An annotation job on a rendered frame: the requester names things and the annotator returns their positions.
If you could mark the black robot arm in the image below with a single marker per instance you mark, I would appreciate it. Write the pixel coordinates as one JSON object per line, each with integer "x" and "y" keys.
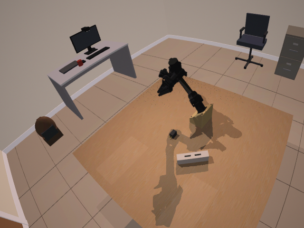
{"x": 194, "y": 98}

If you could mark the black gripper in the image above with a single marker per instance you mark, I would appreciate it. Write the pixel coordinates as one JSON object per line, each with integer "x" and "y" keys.
{"x": 168, "y": 84}

